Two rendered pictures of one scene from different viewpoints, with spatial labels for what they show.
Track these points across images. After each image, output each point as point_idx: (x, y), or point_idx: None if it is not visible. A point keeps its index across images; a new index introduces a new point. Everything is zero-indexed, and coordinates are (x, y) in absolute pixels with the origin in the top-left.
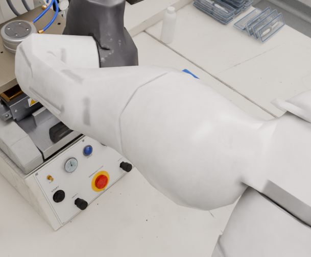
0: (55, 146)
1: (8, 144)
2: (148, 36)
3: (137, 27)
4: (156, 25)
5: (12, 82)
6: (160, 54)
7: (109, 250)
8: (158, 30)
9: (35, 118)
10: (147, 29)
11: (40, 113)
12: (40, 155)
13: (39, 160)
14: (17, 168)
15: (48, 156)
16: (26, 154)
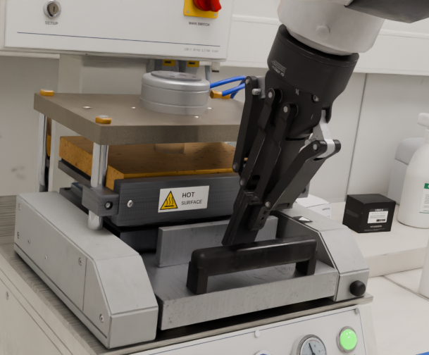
0: (194, 303)
1: (93, 257)
2: (391, 284)
3: (370, 262)
4: (406, 273)
5: (143, 131)
6: (420, 311)
7: None
8: (411, 279)
9: (164, 237)
10: (389, 275)
11: (177, 232)
12: (156, 309)
13: (148, 325)
14: (89, 337)
15: (170, 334)
16: (126, 291)
